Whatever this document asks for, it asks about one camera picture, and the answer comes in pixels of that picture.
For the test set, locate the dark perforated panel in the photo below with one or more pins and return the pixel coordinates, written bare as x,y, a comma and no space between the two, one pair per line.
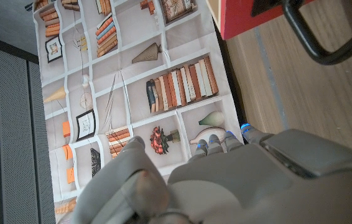
11,124

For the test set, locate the printed bookshelf backdrop cloth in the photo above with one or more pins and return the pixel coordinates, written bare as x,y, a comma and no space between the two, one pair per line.
138,77

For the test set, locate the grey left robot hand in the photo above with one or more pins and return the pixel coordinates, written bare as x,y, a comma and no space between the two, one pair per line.
257,186

